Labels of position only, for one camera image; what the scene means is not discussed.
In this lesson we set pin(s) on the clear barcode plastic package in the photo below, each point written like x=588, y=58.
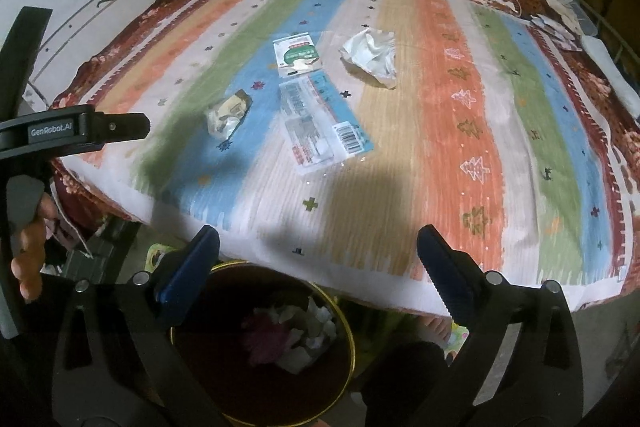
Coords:
x=321, y=130

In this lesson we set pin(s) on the snack wrapper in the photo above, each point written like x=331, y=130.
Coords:
x=224, y=116

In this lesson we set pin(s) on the white plastic wrapper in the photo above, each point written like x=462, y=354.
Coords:
x=373, y=51

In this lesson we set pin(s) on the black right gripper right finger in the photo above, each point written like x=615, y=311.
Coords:
x=457, y=278

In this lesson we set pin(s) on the black gold-rimmed trash bin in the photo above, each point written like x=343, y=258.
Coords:
x=211, y=340

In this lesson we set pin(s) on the person's bare foot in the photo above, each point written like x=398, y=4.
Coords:
x=434, y=329

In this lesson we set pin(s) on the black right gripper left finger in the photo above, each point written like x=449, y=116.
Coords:
x=181, y=275

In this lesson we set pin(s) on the striped colourful bed cloth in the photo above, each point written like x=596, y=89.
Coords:
x=350, y=131

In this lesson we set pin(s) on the white metal rack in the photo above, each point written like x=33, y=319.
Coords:
x=624, y=57

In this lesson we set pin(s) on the person's left hand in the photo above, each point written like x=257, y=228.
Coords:
x=29, y=260

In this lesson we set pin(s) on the green cartoon slipper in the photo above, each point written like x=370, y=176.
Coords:
x=455, y=341

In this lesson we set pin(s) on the crumpled white paper in bin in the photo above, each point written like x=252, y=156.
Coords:
x=308, y=332

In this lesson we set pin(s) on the magenta paper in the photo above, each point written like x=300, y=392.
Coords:
x=267, y=342

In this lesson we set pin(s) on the green white eye-drops box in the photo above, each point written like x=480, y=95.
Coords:
x=296, y=55

